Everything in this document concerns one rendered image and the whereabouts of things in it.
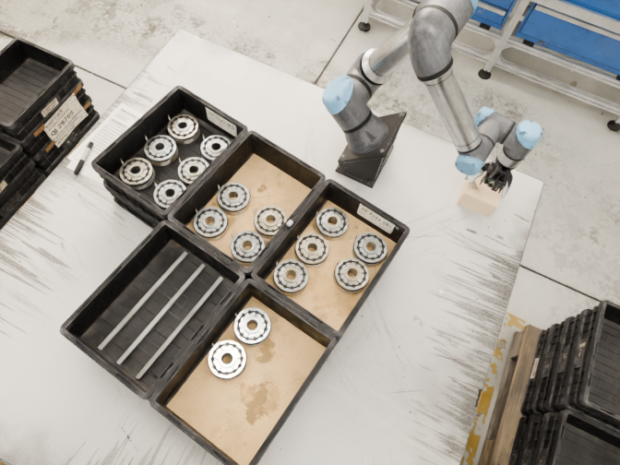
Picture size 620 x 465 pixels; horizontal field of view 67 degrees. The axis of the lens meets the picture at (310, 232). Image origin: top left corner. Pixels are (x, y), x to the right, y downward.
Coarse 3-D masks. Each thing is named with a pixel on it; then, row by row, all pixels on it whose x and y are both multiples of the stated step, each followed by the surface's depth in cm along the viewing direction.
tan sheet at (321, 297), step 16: (352, 224) 149; (336, 240) 146; (352, 240) 146; (288, 256) 142; (336, 256) 144; (352, 256) 144; (272, 272) 140; (320, 272) 141; (320, 288) 139; (336, 288) 139; (304, 304) 136; (320, 304) 137; (336, 304) 137; (352, 304) 137; (336, 320) 135
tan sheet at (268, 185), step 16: (256, 160) 157; (240, 176) 153; (256, 176) 154; (272, 176) 154; (288, 176) 155; (256, 192) 151; (272, 192) 152; (288, 192) 152; (304, 192) 153; (256, 208) 149; (288, 208) 150; (192, 224) 145; (208, 224) 145; (240, 224) 146; (224, 240) 143
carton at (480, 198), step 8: (464, 184) 174; (472, 184) 165; (464, 192) 164; (472, 192) 164; (480, 192) 164; (488, 192) 164; (496, 192) 165; (464, 200) 167; (472, 200) 165; (480, 200) 163; (488, 200) 163; (496, 200) 163; (472, 208) 168; (480, 208) 166; (488, 208) 164; (488, 216) 168
